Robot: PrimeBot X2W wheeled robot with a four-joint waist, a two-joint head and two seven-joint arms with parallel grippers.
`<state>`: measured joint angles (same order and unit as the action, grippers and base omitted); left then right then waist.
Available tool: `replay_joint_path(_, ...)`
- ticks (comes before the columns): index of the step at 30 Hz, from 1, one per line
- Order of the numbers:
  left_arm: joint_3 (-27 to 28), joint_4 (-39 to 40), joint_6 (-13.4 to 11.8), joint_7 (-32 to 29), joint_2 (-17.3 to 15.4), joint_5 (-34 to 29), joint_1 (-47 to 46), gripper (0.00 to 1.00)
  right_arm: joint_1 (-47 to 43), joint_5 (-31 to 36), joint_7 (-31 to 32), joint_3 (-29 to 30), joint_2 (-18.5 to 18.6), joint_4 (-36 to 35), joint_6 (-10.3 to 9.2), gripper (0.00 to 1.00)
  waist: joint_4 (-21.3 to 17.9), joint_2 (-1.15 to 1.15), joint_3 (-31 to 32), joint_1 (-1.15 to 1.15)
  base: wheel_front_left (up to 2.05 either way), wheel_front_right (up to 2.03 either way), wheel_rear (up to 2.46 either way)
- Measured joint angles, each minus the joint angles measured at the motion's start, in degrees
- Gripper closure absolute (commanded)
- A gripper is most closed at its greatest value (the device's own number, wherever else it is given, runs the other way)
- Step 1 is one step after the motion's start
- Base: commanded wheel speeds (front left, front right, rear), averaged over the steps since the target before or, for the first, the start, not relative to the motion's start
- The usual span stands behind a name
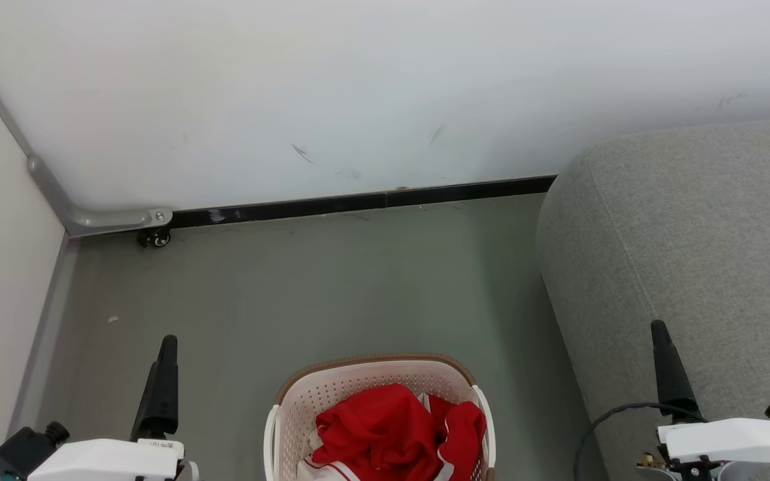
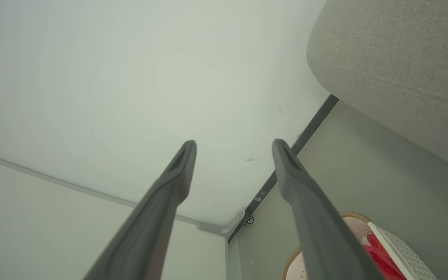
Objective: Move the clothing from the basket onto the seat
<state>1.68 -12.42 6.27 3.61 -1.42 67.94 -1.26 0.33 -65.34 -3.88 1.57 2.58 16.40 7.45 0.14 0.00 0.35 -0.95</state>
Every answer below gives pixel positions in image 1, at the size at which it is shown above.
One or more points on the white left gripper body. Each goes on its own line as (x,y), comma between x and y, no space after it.
(104,461)

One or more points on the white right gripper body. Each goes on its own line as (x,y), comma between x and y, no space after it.
(732,437)

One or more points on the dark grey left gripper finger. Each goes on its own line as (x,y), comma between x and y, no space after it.
(160,394)

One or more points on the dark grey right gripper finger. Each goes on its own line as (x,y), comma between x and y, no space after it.
(674,381)

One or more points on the large red white-striped garment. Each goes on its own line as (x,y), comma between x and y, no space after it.
(378,427)

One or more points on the grey fabric sofa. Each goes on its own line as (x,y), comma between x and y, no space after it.
(692,254)

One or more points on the small black caster wheel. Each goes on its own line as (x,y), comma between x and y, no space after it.
(156,238)

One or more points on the white perforated laundry basket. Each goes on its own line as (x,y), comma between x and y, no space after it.
(351,394)

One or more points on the small red white-trimmed garment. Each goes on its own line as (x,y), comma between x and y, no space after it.
(465,434)

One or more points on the black baseboard strip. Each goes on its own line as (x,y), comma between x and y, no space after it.
(358,200)

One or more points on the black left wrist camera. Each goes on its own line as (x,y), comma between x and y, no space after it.
(24,451)

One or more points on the grey partition bottom rail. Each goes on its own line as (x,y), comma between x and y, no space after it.
(44,334)

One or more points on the grey metal corner bracket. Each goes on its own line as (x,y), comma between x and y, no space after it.
(104,217)

